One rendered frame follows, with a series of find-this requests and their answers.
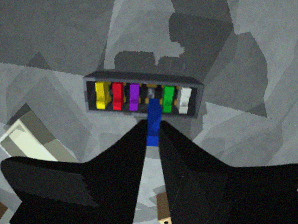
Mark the dark grey fuse block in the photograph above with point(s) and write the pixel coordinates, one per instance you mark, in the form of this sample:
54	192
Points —
108	93

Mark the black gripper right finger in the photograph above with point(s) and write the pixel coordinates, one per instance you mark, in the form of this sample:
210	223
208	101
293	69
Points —
200	188

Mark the purple fuse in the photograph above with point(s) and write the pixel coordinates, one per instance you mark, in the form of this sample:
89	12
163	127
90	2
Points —
134	96

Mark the green fuse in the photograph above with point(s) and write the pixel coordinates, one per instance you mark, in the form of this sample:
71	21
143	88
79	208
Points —
167	96

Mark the blue fuse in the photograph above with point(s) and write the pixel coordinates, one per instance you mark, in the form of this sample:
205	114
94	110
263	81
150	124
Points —
153	116

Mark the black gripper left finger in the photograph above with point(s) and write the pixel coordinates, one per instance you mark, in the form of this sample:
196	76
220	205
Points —
107	185

